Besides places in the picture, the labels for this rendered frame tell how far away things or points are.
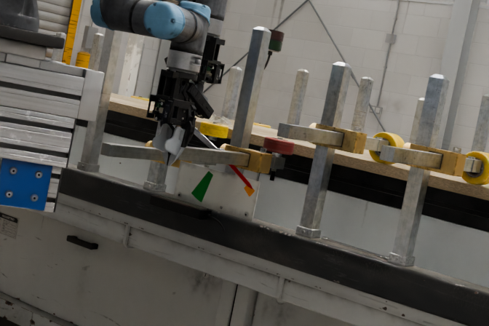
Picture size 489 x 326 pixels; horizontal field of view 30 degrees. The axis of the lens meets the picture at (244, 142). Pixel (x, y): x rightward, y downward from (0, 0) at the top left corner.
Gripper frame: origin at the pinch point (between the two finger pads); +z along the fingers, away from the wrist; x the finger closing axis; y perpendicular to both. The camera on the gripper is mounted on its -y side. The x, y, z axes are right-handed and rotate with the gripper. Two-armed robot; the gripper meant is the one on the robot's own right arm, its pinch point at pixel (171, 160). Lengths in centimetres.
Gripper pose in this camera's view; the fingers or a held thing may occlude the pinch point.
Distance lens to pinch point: 206.6
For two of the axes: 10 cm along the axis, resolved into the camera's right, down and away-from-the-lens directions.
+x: 7.9, 1.9, -5.8
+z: -2.0, 9.8, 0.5
